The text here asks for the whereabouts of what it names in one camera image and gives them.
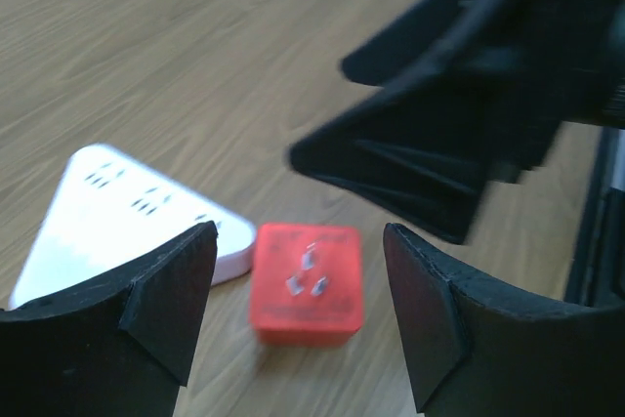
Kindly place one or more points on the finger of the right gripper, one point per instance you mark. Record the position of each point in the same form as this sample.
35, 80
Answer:
425, 148
466, 38

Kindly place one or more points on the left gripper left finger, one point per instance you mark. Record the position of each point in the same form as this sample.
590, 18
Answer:
119, 344

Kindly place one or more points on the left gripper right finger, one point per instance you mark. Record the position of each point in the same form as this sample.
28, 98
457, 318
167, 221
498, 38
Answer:
475, 345

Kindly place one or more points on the red cube socket adapter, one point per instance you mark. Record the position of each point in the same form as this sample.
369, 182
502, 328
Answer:
306, 285

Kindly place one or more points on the white triangular power strip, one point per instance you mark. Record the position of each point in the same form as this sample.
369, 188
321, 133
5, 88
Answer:
109, 209

